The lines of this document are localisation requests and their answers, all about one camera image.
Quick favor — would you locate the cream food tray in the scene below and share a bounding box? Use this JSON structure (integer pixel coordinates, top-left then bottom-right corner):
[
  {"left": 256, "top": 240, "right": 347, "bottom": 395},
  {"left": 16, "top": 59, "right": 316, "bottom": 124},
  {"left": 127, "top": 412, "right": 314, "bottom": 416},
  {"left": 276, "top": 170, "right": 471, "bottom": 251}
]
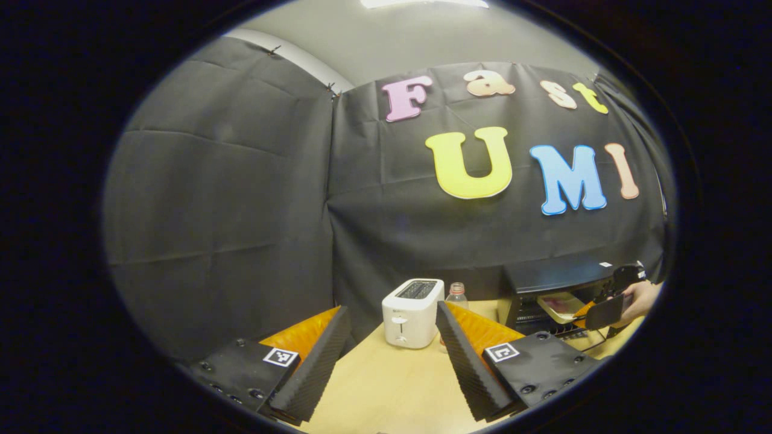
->
[{"left": 536, "top": 292, "right": 589, "bottom": 325}]

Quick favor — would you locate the large ceiling light panel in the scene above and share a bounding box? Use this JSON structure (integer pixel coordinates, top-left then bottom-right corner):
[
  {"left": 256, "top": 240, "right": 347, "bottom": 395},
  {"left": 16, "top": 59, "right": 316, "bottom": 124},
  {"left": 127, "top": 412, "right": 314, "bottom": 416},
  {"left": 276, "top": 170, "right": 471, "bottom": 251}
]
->
[{"left": 361, "top": 0, "right": 490, "bottom": 10}]

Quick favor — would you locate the white toaster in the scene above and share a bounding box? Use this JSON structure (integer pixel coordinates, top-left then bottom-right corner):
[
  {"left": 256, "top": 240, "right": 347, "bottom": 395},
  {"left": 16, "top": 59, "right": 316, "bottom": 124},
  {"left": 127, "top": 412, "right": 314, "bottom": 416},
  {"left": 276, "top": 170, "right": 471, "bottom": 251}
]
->
[{"left": 381, "top": 278, "right": 446, "bottom": 350}]

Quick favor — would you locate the clear plastic bottle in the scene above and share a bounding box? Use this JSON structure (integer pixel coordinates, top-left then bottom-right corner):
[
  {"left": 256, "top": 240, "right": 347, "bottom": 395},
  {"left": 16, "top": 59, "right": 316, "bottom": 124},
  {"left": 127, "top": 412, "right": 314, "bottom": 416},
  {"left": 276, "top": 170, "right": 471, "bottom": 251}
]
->
[{"left": 439, "top": 281, "right": 470, "bottom": 347}]

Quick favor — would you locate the black backdrop cloth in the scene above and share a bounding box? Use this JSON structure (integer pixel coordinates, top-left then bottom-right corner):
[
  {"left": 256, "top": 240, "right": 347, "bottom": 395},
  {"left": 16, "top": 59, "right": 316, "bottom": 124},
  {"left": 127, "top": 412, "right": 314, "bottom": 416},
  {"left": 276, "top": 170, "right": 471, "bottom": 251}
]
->
[{"left": 103, "top": 36, "right": 677, "bottom": 362}]

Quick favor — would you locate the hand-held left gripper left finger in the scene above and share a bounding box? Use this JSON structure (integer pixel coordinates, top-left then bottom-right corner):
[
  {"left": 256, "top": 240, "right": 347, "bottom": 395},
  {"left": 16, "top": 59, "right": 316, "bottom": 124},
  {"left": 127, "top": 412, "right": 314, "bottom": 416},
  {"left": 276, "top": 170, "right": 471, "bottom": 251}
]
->
[{"left": 184, "top": 306, "right": 352, "bottom": 424}]

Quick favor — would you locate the black electric oven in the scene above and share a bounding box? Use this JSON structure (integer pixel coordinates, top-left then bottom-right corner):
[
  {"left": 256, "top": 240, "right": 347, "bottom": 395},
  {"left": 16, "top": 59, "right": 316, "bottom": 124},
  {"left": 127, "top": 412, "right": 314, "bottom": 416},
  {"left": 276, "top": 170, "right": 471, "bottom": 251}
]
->
[{"left": 498, "top": 258, "right": 641, "bottom": 354}]

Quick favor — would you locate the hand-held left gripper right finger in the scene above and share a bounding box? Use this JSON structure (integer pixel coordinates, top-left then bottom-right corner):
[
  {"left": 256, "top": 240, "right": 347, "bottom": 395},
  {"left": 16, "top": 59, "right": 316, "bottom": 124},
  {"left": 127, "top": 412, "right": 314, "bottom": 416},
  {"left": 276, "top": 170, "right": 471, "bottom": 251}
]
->
[{"left": 435, "top": 300, "right": 613, "bottom": 423}]

